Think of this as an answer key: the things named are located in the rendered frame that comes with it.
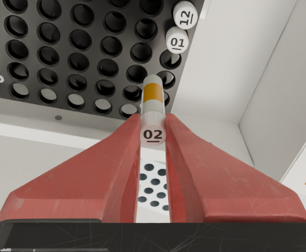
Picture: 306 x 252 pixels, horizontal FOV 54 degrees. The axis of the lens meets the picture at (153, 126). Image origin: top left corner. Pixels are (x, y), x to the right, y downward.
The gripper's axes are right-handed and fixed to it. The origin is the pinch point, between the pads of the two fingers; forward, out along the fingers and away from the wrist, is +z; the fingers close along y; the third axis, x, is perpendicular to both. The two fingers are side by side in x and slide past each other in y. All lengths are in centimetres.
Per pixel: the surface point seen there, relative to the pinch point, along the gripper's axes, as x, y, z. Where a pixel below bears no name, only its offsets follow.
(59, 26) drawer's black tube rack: -2.2, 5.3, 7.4
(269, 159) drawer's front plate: 7.4, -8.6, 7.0
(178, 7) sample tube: -3.4, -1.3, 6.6
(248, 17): -0.8, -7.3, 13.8
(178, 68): 0.4, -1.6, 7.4
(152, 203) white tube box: 25.9, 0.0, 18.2
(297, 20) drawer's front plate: -1.0, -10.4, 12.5
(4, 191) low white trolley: 27.0, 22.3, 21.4
